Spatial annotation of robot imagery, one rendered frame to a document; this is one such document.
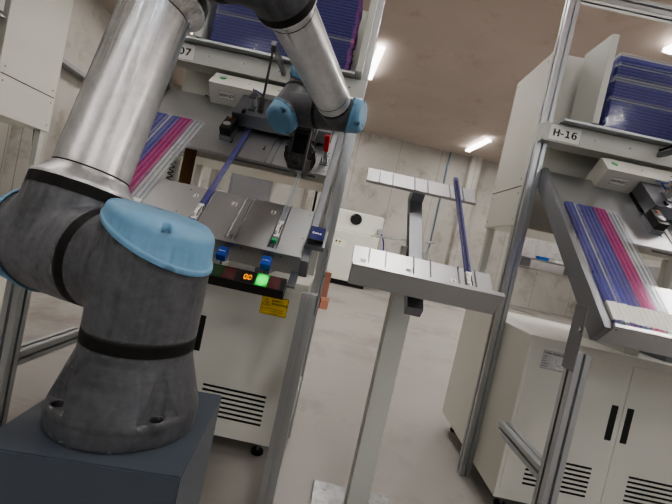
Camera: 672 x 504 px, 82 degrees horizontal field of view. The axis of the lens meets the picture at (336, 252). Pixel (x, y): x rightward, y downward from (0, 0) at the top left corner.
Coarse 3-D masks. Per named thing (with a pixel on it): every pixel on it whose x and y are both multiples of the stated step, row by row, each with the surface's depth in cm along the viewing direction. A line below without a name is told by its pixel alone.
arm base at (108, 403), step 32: (96, 352) 37; (128, 352) 37; (160, 352) 39; (192, 352) 44; (64, 384) 39; (96, 384) 37; (128, 384) 37; (160, 384) 39; (192, 384) 43; (64, 416) 36; (96, 416) 36; (128, 416) 37; (160, 416) 40; (192, 416) 43; (96, 448) 36; (128, 448) 37
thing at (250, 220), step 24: (168, 192) 107; (192, 192) 109; (216, 192) 110; (216, 216) 104; (240, 216) 105; (264, 216) 106; (288, 216) 108; (312, 216) 109; (240, 240) 99; (264, 240) 100; (288, 240) 102
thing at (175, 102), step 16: (176, 96) 143; (192, 96) 144; (176, 112) 135; (192, 112) 137; (208, 112) 138; (224, 112) 140; (208, 128) 132; (240, 128) 134; (192, 144) 124; (208, 144) 125; (224, 144) 127; (256, 144) 129; (272, 144) 131; (320, 144) 135; (240, 160) 129; (256, 160) 123; (272, 160) 124; (320, 176) 124
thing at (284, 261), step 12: (216, 240) 96; (228, 240) 96; (240, 252) 97; (252, 252) 97; (264, 252) 96; (276, 252) 95; (288, 252) 96; (252, 264) 100; (276, 264) 99; (288, 264) 98
